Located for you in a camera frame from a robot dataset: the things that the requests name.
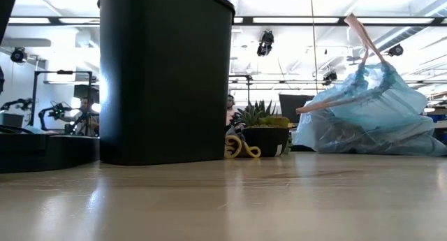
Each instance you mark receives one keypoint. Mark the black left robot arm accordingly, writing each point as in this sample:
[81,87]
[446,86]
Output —
[7,7]

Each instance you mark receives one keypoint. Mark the black bin with blue liner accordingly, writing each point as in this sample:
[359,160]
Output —
[377,122]

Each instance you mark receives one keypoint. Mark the black rig bar with lights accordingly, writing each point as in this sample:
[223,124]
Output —
[248,21]

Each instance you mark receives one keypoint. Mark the person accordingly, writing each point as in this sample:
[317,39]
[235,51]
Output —
[230,108]
[85,117]

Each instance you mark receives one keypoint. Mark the neighbour rig black frame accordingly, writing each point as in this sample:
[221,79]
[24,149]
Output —
[35,94]
[244,76]

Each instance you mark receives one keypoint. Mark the potted succulent plant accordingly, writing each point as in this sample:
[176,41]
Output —
[265,139]

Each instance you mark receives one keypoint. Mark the black hanging camera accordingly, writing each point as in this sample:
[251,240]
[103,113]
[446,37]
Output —
[330,77]
[396,50]
[17,55]
[265,43]

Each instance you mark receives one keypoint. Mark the blue storage bins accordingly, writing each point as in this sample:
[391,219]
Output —
[440,129]

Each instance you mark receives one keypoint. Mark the black plastic trash bin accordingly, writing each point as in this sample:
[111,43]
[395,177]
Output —
[164,87]

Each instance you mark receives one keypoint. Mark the neighbour rig black robot arm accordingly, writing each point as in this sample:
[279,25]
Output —
[17,104]
[56,111]

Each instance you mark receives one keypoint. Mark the black computer monitor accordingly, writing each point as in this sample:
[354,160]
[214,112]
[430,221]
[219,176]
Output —
[291,106]

